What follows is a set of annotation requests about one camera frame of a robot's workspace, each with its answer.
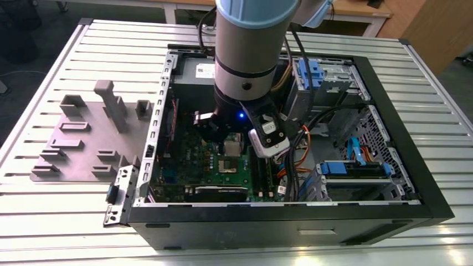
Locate silver CPU chip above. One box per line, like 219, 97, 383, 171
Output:
223, 140, 241, 157

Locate green motherboard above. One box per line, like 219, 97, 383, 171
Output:
150, 126, 285, 203

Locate grey power supply unit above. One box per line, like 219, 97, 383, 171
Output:
170, 57, 218, 125

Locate black graphics card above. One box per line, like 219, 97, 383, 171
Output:
183, 185, 249, 203

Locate grey metal drive cage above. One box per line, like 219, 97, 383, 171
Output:
286, 58, 370, 122

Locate blue plastic drive latch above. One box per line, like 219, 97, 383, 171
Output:
294, 60, 325, 91

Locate black PC case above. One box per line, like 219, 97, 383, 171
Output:
102, 43, 455, 252

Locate hard disk in blue carrier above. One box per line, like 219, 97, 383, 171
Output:
315, 161, 393, 178

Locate dark blue video connector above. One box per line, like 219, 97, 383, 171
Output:
105, 185, 121, 203

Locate grey parts rack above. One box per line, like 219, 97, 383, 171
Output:
29, 79, 155, 183

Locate perforated metal disk cage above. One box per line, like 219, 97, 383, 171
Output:
306, 105, 422, 203

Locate brown wooden cabinet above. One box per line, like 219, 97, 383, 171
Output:
378, 0, 473, 77

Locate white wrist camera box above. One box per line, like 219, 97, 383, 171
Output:
239, 101, 291, 159

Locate orange power wire bundle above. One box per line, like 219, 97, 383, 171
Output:
274, 124, 313, 178

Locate metal expansion bracket cover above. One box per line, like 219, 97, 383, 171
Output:
102, 165, 139, 228

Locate thick black gripper cable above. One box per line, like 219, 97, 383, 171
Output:
283, 23, 319, 134

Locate black cable brass plug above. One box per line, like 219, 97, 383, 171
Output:
197, 7, 218, 56

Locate blue flat data wire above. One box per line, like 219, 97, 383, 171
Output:
346, 137, 366, 167

